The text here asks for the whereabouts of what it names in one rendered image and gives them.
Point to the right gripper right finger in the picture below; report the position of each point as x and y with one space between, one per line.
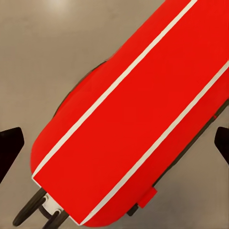
222 142

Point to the radio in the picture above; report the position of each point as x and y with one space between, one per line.
132 118

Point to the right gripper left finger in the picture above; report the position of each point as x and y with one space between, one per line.
11 143

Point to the coffee table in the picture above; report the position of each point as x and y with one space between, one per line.
46 48

